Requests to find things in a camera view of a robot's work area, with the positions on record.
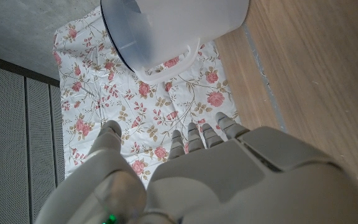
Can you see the translucent pitcher with blue lid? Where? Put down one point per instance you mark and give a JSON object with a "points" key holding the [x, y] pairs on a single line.
{"points": [[172, 31]]}

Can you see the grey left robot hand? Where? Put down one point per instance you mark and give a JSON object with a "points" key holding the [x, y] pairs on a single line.
{"points": [[228, 180]]}

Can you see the floral print backdrop cloth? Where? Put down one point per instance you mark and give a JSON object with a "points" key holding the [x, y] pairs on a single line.
{"points": [[135, 109]]}

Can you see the grey tape strip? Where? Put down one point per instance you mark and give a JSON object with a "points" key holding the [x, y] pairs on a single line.
{"points": [[266, 81]]}

